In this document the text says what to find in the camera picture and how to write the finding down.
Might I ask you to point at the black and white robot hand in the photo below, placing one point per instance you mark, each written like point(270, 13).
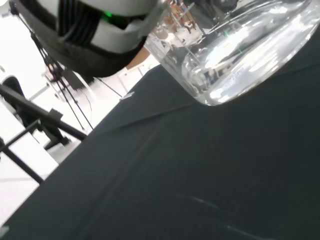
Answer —
point(110, 40)

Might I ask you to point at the clear cloth clip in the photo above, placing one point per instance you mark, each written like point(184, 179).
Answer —
point(127, 96)

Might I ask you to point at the black bench cloth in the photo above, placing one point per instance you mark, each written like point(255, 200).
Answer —
point(175, 162)

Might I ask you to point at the black camera tripod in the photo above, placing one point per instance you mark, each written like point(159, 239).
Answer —
point(70, 100)

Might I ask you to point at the black metal frame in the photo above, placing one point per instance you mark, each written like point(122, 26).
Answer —
point(25, 103)

